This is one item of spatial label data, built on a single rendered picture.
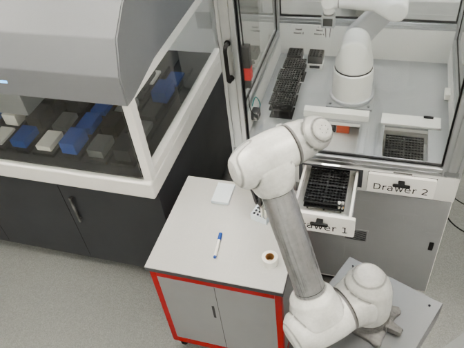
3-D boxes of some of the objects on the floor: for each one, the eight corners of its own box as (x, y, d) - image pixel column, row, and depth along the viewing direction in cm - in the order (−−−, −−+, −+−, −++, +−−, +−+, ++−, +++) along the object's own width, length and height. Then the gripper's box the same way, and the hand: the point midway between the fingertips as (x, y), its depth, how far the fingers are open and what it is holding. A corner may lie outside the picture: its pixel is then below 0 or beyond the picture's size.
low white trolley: (286, 375, 259) (282, 293, 206) (174, 349, 275) (143, 266, 222) (306, 281, 298) (308, 191, 245) (207, 262, 314) (188, 175, 261)
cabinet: (426, 300, 281) (456, 203, 226) (247, 268, 308) (235, 173, 253) (429, 180, 345) (453, 81, 290) (280, 162, 372) (276, 68, 317)
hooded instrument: (182, 292, 300) (99, 10, 177) (-69, 241, 349) (-270, -7, 226) (237, 157, 381) (206, -102, 258) (27, 131, 430) (-83, -97, 307)
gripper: (243, 179, 215) (247, 216, 232) (272, 190, 209) (274, 227, 226) (252, 168, 220) (255, 205, 236) (281, 178, 214) (282, 215, 230)
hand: (264, 210), depth 229 cm, fingers closed, pressing on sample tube
